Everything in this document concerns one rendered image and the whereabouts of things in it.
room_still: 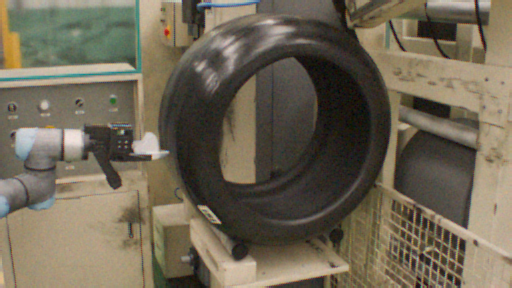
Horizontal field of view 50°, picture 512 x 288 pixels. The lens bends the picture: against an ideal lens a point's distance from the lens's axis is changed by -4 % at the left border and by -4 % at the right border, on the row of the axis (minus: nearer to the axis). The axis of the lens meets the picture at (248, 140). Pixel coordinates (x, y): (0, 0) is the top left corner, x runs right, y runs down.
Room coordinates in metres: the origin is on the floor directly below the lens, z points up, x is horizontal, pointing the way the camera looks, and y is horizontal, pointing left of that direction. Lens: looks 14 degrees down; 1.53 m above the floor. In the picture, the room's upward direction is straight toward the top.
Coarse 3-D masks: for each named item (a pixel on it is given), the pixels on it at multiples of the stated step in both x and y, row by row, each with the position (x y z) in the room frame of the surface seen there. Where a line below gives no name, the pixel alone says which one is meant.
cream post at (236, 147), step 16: (224, 0) 1.69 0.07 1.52; (240, 0) 1.71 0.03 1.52; (224, 16) 1.69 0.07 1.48; (240, 16) 1.71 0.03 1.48; (240, 96) 1.71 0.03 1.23; (240, 112) 1.71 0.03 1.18; (224, 128) 1.69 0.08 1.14; (240, 128) 1.71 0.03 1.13; (224, 144) 1.69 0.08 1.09; (240, 144) 1.71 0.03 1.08; (224, 160) 1.69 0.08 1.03; (240, 160) 1.71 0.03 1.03; (224, 176) 1.69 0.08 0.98; (240, 176) 1.71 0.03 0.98
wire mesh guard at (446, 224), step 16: (384, 192) 1.52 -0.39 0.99; (416, 208) 1.38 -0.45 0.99; (400, 224) 1.45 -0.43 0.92; (448, 224) 1.25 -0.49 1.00; (352, 240) 1.70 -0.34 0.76; (480, 240) 1.15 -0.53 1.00; (368, 256) 1.59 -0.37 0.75; (384, 256) 1.51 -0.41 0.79; (448, 256) 1.25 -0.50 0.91; (464, 256) 1.20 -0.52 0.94; (496, 256) 1.10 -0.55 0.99; (352, 272) 1.67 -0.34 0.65; (368, 272) 1.59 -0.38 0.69; (384, 272) 1.51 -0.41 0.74
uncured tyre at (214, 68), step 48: (192, 48) 1.45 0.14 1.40; (240, 48) 1.29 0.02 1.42; (288, 48) 1.31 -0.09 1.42; (336, 48) 1.36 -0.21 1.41; (192, 96) 1.27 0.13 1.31; (336, 96) 1.67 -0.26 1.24; (384, 96) 1.41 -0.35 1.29; (192, 144) 1.24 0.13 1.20; (336, 144) 1.66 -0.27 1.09; (384, 144) 1.41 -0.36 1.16; (192, 192) 1.27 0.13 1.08; (240, 192) 1.57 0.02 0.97; (288, 192) 1.62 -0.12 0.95; (336, 192) 1.53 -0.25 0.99; (288, 240) 1.33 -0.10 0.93
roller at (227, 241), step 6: (216, 234) 1.44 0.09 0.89; (222, 234) 1.40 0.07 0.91; (222, 240) 1.38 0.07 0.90; (228, 240) 1.35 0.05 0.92; (234, 240) 1.34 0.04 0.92; (240, 240) 1.34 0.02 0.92; (228, 246) 1.34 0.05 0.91; (234, 246) 1.31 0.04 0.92; (240, 246) 1.31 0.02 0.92; (246, 246) 1.32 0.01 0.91; (234, 252) 1.31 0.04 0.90; (240, 252) 1.31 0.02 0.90; (246, 252) 1.32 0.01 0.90; (234, 258) 1.31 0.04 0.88; (240, 258) 1.31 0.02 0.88
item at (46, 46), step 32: (0, 0) 1.83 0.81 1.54; (32, 0) 1.86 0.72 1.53; (64, 0) 1.90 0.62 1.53; (96, 0) 1.93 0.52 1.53; (128, 0) 1.97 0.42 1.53; (0, 32) 1.82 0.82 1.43; (32, 32) 1.86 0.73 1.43; (64, 32) 1.90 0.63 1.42; (96, 32) 1.93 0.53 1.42; (128, 32) 1.97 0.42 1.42; (0, 64) 1.82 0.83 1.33; (32, 64) 1.86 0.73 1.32; (64, 64) 1.89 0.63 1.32; (96, 64) 1.93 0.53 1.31; (128, 64) 1.97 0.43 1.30
